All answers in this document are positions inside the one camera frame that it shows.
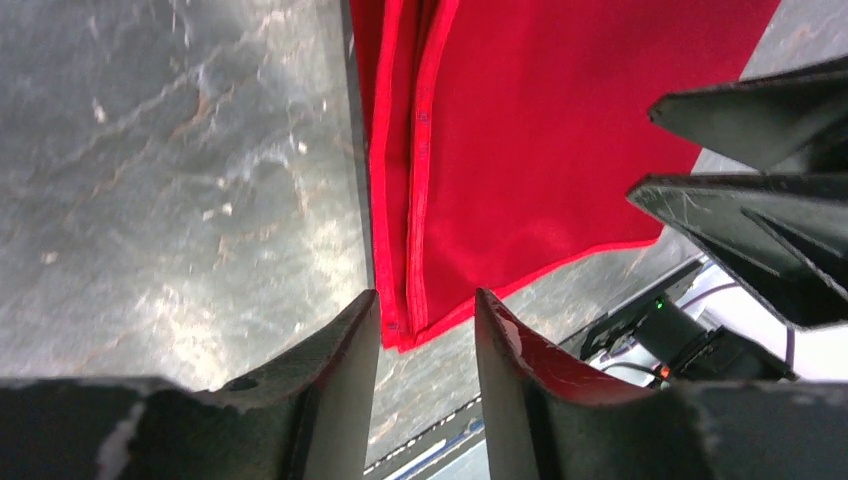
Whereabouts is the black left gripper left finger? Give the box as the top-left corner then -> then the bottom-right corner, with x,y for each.
1,290 -> 380,479

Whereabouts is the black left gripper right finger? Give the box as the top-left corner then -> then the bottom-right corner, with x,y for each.
474,289 -> 847,479

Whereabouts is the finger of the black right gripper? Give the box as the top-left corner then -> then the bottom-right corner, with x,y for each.
628,174 -> 847,329
649,56 -> 847,174

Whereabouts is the red cloth napkin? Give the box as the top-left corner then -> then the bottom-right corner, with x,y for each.
350,0 -> 778,352

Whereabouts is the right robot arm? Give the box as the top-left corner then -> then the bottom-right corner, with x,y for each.
572,57 -> 847,388

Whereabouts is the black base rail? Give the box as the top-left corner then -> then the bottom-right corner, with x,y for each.
363,394 -> 484,479

